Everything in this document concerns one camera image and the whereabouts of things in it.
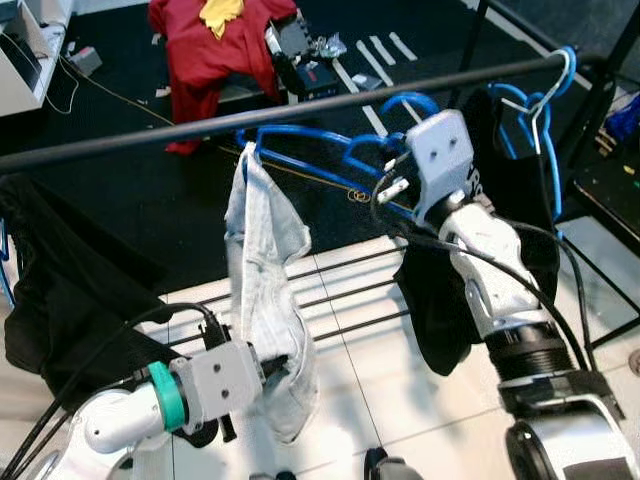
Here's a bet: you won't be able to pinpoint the thin yellow cord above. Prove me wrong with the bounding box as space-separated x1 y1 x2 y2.
60 55 401 206

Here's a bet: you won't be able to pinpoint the black flat box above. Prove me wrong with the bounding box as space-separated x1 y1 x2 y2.
295 60 341 99

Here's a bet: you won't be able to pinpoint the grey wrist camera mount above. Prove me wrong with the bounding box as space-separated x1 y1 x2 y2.
183 340 267 423
405 110 477 225

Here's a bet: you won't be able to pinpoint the small grey box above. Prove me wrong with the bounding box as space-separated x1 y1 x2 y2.
68 45 103 76

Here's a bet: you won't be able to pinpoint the long thin white tape strip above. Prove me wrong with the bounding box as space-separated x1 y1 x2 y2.
355 40 386 89

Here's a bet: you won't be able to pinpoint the long wide white tape strip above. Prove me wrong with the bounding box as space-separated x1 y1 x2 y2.
362 103 389 138

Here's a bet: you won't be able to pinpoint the red shirt with yellow print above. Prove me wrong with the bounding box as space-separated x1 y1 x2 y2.
148 0 301 156

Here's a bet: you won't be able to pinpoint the light blue denim shorts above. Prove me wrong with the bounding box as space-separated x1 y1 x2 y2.
222 143 321 444

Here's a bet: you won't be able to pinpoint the short white tape strip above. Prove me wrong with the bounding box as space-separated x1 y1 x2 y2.
390 32 419 61
372 36 398 65

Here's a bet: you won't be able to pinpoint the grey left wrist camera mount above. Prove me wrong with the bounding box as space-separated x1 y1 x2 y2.
183 340 267 423

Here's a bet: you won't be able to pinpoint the blue wire hanger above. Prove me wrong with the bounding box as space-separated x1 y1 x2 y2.
235 92 443 223

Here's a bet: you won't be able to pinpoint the crumpled clear plastic packet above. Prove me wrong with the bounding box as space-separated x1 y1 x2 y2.
315 33 349 61

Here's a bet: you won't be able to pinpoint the blue hanger with pale hook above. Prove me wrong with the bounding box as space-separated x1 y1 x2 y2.
490 47 581 219

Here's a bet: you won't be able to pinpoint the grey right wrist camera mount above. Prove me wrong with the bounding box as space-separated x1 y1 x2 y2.
405 110 477 225

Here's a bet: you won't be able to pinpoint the black metal clothes rack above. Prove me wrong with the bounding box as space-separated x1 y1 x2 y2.
0 0 640 351

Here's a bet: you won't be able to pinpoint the black T-shirt with white print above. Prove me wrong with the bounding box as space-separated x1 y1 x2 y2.
395 88 563 378

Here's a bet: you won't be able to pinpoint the blue cloth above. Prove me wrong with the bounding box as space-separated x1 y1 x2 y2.
605 95 640 141

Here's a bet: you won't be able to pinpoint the white desk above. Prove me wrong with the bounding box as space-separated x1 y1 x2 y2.
0 0 76 116

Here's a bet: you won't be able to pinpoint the black robot right foot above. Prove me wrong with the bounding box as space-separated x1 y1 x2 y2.
362 447 426 480

